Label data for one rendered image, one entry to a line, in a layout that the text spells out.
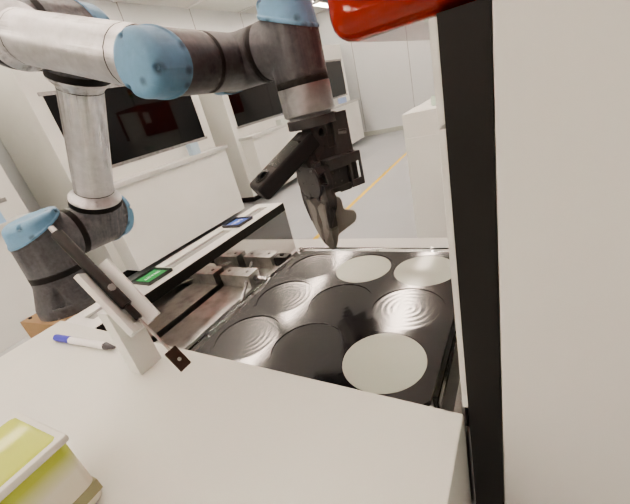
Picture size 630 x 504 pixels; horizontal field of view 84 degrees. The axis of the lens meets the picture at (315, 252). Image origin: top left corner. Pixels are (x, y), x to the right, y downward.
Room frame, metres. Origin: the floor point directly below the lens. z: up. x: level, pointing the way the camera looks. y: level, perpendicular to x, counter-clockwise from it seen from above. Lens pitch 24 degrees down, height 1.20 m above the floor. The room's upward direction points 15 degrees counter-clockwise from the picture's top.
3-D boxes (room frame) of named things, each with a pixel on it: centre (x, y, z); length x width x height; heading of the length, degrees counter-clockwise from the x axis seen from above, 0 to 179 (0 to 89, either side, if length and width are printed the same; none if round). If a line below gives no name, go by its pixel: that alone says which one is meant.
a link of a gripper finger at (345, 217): (0.54, -0.05, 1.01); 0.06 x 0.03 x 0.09; 113
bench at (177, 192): (4.15, 1.63, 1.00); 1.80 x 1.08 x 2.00; 146
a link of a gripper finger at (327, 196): (0.52, -0.04, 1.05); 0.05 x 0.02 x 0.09; 23
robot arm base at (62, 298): (0.80, 0.60, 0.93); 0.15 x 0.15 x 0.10
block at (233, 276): (0.68, 0.17, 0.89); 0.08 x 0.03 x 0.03; 56
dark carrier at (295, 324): (0.48, -0.02, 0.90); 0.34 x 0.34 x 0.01; 56
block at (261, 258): (0.74, 0.12, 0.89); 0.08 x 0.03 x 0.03; 56
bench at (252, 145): (5.97, 0.39, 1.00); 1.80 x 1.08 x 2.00; 146
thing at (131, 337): (0.34, 0.21, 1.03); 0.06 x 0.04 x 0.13; 56
